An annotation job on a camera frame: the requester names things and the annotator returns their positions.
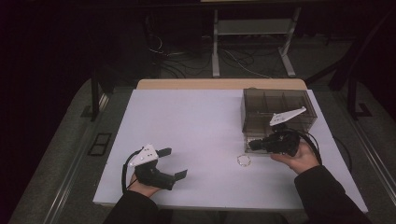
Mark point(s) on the smoky clear drawer organizer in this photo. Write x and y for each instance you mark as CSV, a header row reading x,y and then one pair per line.
x,y
277,102

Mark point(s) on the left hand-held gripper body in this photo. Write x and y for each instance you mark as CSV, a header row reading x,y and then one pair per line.
x,y
152,174

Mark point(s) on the person's left hand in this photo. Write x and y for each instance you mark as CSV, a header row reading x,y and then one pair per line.
x,y
144,189

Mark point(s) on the black floor socket box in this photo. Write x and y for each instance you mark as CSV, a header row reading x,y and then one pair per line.
x,y
100,143

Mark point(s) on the person's right hand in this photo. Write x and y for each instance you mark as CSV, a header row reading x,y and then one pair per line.
x,y
302,161

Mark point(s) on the black metal stand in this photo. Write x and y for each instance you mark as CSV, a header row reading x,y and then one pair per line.
x,y
353,93
95,99

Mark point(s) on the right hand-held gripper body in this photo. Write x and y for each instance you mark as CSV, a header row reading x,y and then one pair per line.
x,y
283,143

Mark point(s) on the white metal desk frame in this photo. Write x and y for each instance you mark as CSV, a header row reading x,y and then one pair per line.
x,y
253,27

